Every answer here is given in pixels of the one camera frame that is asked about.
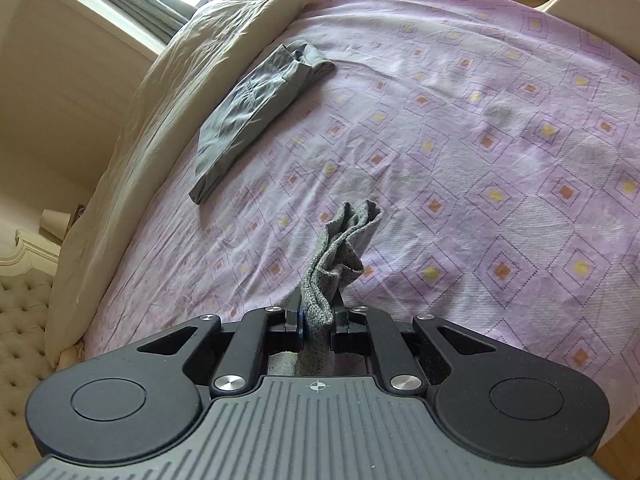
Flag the grey heathered pants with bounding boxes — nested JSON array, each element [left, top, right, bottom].
[[267, 200, 382, 376]]

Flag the folded grey-green pants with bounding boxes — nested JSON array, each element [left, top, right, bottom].
[[189, 40, 334, 205]]

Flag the purple patterned bed sheet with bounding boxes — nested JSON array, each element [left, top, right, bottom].
[[85, 0, 639, 434]]

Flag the bedside lamp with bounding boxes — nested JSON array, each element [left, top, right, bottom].
[[39, 209, 72, 240]]

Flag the tufted cream headboard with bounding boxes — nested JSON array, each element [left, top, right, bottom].
[[0, 230, 60, 479]]

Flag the cream duvet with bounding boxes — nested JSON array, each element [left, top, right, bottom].
[[44, 0, 317, 366]]

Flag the cream bed footboard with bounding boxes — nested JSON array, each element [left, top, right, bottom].
[[537, 0, 640, 61]]

